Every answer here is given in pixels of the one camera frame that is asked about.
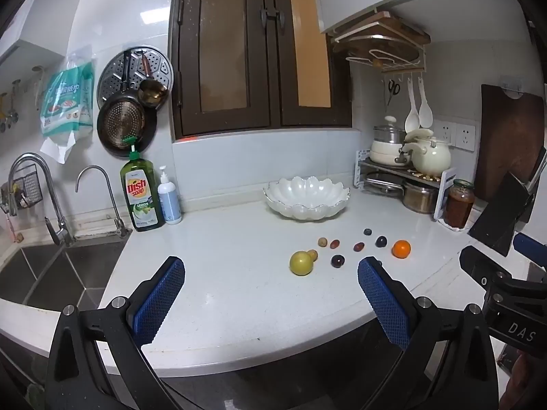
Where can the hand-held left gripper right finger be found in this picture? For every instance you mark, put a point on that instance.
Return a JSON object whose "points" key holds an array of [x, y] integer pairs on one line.
{"points": [[384, 303]]}

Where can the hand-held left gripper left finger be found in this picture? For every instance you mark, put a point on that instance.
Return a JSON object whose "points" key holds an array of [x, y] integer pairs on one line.
{"points": [[160, 299]]}

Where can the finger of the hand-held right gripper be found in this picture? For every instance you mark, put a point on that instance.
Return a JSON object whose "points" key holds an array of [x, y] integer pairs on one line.
{"points": [[530, 247], [476, 262]]}

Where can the small orange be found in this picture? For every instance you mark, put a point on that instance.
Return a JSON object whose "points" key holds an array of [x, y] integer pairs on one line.
{"points": [[401, 249]]}

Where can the large blueberry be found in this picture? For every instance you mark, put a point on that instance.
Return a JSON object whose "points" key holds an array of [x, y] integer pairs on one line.
{"points": [[380, 241]]}

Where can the dark red jujube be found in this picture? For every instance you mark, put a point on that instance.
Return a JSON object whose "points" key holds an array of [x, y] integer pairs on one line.
{"points": [[358, 246]]}

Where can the dark purple grape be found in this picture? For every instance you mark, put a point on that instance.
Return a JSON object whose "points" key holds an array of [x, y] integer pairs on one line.
{"points": [[337, 261]]}

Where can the orange-red jujube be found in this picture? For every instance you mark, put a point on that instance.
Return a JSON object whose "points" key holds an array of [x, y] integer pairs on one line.
{"points": [[334, 244]]}

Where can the small tan round fruit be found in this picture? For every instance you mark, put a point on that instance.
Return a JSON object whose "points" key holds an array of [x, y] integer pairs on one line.
{"points": [[314, 255]]}

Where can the yellow-green grape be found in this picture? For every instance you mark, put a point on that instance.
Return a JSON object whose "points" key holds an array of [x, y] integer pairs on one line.
{"points": [[322, 242]]}

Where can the green plum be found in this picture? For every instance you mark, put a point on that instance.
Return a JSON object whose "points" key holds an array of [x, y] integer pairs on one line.
{"points": [[300, 263]]}

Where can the white scalloped ceramic bowl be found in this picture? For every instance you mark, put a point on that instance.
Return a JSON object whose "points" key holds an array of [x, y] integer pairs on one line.
{"points": [[307, 205]]}

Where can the person's right hand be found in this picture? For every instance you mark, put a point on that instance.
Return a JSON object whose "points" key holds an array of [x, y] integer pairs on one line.
{"points": [[530, 380]]}

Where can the black knife block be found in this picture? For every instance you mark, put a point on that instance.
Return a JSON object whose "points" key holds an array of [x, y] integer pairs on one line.
{"points": [[500, 218]]}

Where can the glass jar of red sauce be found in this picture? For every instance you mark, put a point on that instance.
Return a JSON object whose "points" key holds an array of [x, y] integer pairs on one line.
{"points": [[459, 205]]}

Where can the stainless steel pot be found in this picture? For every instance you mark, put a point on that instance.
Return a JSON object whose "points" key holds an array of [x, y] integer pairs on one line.
{"points": [[421, 198]]}

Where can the small gooseneck faucet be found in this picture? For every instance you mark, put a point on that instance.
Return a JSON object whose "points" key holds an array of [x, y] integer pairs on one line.
{"points": [[113, 213]]}

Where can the white blue pump bottle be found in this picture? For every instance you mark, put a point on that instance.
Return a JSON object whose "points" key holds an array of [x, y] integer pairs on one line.
{"points": [[169, 200]]}

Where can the wooden bead trivet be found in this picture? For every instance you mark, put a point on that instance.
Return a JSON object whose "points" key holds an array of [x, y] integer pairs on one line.
{"points": [[423, 176]]}

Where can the green dish soap bottle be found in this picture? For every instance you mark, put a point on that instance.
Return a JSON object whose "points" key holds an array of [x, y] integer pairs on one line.
{"points": [[142, 198]]}

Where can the dark brown cutting board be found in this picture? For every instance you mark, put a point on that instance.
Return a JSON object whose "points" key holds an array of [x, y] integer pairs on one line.
{"points": [[508, 145]]}

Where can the cream round lidded pot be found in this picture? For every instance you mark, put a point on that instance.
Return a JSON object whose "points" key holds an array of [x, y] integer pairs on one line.
{"points": [[433, 158]]}

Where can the stainless steel sink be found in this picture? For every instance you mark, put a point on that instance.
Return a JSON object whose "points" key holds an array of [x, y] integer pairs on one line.
{"points": [[42, 273]]}

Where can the steel lidded pan lower shelf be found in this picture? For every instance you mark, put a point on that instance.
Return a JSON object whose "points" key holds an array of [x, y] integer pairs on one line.
{"points": [[382, 181]]}

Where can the large steel faucet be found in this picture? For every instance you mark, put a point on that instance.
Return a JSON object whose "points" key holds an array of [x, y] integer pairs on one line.
{"points": [[60, 226]]}

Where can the cream frying pan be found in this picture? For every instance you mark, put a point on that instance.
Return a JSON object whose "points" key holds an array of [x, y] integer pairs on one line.
{"points": [[386, 160]]}

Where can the white corner shelf rack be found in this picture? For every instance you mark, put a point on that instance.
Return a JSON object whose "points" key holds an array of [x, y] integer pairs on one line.
{"points": [[363, 166]]}

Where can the cream saucepan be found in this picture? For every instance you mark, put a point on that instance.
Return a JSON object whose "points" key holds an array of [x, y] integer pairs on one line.
{"points": [[384, 148]]}

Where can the black perforated pan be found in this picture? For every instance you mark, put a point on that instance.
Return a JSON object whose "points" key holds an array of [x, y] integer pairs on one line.
{"points": [[124, 119]]}

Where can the black scissors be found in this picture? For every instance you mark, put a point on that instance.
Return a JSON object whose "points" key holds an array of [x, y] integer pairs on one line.
{"points": [[393, 89]]}

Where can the brass ladle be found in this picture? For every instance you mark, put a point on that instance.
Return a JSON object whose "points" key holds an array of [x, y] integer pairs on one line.
{"points": [[151, 92]]}

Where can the teal printed plastic bag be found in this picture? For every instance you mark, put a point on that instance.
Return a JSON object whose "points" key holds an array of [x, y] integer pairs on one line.
{"points": [[68, 102]]}

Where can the round steel steamer plate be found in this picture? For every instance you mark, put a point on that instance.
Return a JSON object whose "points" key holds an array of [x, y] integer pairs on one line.
{"points": [[112, 72]]}

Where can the dark brown framed window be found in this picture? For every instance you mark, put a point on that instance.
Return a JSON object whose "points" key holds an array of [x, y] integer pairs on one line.
{"points": [[273, 94]]}

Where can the rectangular wooden cutting board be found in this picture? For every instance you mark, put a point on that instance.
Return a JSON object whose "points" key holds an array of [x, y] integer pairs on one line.
{"points": [[410, 33]]}

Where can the white wall outlet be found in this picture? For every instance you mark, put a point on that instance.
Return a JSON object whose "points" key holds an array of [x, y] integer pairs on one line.
{"points": [[442, 131], [465, 136]]}

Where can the clear wall hook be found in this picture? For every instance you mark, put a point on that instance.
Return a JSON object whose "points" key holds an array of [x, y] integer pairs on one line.
{"points": [[513, 87]]}

